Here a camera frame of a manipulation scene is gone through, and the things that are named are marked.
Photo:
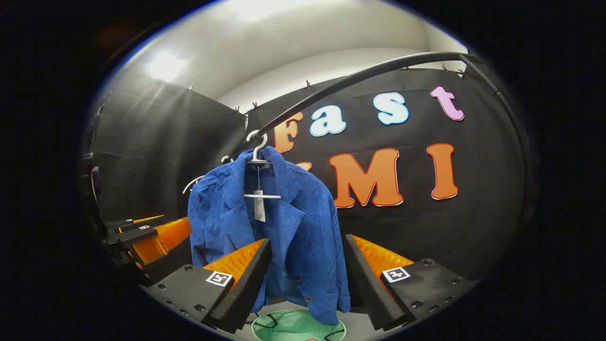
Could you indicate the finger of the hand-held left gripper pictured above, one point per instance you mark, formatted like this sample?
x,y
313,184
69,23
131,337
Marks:
x,y
137,220
161,239

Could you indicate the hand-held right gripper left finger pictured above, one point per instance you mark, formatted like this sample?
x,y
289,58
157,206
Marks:
x,y
246,293

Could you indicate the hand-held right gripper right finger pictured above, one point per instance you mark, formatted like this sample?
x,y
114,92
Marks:
x,y
369,284

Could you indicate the green laundry hamper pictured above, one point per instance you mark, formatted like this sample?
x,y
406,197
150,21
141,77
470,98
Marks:
x,y
293,329

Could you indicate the white clothes hanger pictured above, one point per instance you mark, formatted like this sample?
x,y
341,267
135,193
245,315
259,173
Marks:
x,y
193,182
272,196

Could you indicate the plain black backdrop cloth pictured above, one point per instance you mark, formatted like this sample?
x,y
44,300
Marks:
x,y
142,156

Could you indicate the ceiling light panel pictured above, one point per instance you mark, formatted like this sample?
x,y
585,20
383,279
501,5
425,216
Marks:
x,y
165,66
255,8

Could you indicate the black curved clothes rail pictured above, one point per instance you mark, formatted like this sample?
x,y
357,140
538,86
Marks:
x,y
426,56

